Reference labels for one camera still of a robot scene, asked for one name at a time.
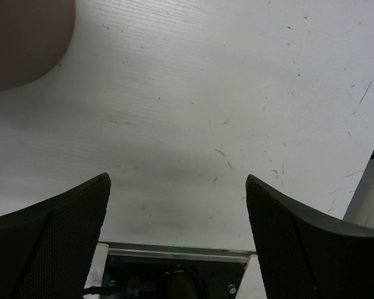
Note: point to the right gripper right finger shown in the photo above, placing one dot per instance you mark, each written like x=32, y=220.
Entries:
x=305, y=253

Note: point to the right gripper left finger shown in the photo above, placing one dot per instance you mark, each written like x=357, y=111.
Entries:
x=46, y=249

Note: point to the dark red plastic bin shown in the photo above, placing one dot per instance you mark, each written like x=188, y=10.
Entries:
x=34, y=36

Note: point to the right aluminium frame rail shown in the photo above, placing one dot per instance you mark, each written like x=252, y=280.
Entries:
x=361, y=208

